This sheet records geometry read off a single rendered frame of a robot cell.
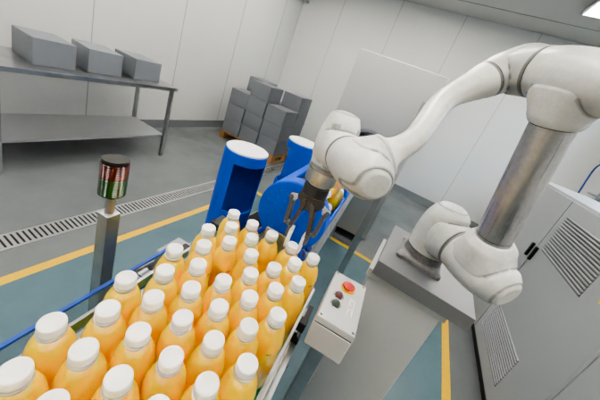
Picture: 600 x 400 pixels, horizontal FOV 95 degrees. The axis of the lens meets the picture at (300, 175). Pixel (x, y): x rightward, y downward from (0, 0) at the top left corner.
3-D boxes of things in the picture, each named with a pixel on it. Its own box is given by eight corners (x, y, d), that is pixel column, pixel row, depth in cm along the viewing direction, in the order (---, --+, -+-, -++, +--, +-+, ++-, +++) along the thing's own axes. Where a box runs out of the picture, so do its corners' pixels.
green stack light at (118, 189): (131, 195, 74) (134, 179, 72) (108, 202, 68) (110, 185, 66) (114, 184, 75) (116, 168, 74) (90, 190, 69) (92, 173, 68)
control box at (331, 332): (353, 311, 86) (366, 287, 82) (338, 365, 68) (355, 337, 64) (324, 294, 88) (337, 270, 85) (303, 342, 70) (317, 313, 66)
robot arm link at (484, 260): (466, 260, 108) (518, 310, 90) (432, 266, 104) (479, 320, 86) (573, 45, 71) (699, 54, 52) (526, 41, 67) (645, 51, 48)
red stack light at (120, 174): (134, 179, 72) (136, 165, 71) (110, 184, 66) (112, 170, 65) (116, 168, 74) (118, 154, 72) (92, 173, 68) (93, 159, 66)
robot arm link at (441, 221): (428, 236, 124) (454, 195, 116) (457, 267, 109) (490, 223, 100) (400, 233, 118) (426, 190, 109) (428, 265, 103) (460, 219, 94)
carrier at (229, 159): (188, 252, 202) (215, 274, 192) (216, 142, 173) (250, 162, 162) (216, 237, 227) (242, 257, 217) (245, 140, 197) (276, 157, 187)
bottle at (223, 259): (197, 287, 85) (212, 240, 79) (219, 282, 90) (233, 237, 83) (206, 305, 80) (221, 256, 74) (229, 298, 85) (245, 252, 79)
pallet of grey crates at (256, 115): (292, 158, 541) (313, 100, 500) (270, 163, 471) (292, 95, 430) (245, 134, 582) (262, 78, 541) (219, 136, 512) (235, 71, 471)
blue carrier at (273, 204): (347, 198, 189) (369, 162, 178) (305, 263, 109) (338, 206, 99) (312, 177, 194) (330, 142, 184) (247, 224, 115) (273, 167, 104)
